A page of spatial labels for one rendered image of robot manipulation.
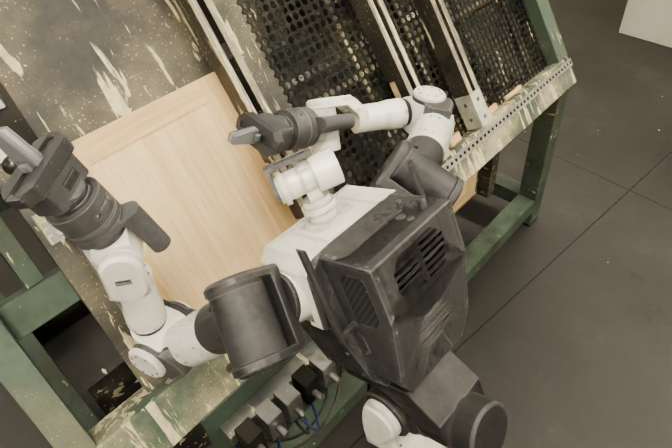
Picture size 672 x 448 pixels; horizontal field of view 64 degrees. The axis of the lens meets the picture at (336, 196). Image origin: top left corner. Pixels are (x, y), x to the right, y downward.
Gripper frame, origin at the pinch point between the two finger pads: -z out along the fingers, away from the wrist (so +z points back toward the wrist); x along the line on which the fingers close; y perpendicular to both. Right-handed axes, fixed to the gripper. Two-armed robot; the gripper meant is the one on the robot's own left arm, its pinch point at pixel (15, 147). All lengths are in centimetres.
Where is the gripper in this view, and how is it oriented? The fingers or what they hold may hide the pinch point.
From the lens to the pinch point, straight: 81.3
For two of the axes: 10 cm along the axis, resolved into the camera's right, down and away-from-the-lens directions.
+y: 9.4, -0.9, -3.2
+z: 3.1, 6.2, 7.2
